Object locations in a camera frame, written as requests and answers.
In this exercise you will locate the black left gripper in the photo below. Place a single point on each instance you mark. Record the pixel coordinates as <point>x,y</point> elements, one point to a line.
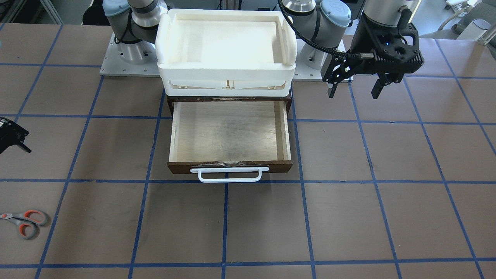
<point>366,38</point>

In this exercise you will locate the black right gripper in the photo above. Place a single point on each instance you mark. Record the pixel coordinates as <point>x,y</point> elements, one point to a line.
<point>10,135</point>

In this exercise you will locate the orange grey scissors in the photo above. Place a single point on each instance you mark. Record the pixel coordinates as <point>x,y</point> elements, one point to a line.
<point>27,222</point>

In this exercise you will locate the light wooden drawer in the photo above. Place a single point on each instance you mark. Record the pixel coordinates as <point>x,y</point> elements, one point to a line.
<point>230,134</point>

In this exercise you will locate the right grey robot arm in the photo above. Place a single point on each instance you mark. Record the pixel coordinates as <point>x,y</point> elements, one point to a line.
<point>131,23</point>

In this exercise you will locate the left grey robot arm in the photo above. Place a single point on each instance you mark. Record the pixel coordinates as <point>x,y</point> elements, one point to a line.
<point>322,23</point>

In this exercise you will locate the white foam tray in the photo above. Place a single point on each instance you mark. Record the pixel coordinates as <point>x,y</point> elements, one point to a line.
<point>225,53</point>

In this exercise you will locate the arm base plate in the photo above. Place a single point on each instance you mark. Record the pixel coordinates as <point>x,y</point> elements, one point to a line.
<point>135,60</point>
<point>309,62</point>

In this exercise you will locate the white drawer handle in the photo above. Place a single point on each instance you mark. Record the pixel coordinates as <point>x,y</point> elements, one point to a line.
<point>256,171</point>

